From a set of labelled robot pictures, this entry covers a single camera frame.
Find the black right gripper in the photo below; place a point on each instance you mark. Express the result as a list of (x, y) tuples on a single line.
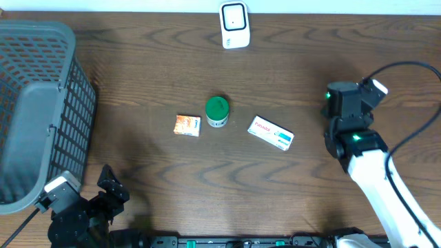
[(368, 116)]

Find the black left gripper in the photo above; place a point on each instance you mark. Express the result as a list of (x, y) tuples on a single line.
[(110, 205)]

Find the white Panadol box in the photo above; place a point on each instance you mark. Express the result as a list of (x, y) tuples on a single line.
[(271, 133)]

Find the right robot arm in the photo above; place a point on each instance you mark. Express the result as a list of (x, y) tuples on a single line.
[(365, 157)]

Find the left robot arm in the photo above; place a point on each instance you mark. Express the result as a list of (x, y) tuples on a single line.
[(78, 222)]

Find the white barcode scanner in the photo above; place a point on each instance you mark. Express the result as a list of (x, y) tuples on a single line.
[(234, 24)]

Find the grey plastic basket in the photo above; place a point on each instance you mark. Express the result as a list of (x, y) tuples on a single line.
[(48, 107)]

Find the orange snack packet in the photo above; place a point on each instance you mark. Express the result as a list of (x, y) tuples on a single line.
[(187, 125)]

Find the green lid jar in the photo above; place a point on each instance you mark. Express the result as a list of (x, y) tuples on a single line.
[(217, 111)]

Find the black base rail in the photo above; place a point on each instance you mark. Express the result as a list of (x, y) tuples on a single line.
[(296, 240)]

